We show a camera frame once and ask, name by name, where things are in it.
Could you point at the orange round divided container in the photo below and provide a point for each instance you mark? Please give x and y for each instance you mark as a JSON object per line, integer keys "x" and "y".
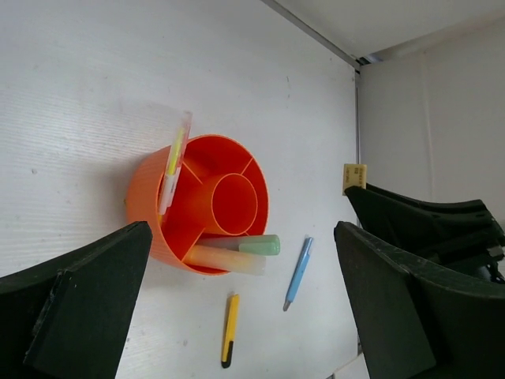
{"x": 221, "y": 191}

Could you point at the aluminium rail right side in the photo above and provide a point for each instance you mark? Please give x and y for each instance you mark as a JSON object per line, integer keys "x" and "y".
{"x": 355, "y": 64}

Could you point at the small tan wooden block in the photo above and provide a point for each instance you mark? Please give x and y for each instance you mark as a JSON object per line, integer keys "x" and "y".
{"x": 354, "y": 175}

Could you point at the pale green white highlighter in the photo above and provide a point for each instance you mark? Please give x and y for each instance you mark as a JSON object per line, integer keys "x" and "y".
{"x": 264, "y": 245}

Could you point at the thick yellow highlighter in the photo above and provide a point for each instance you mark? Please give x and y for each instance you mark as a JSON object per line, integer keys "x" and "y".
{"x": 226, "y": 260}

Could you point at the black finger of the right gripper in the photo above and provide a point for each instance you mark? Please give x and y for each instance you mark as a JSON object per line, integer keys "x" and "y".
{"x": 463, "y": 236}

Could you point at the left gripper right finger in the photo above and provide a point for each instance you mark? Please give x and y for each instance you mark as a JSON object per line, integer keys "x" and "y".
{"x": 418, "y": 319}

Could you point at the blue utility knife pen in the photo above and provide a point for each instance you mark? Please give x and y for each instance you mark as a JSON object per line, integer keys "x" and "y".
{"x": 299, "y": 272}

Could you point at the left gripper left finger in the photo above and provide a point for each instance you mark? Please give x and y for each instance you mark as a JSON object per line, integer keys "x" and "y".
{"x": 69, "y": 317}

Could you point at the gold black pen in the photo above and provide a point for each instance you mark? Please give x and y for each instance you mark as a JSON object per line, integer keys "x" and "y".
{"x": 230, "y": 331}

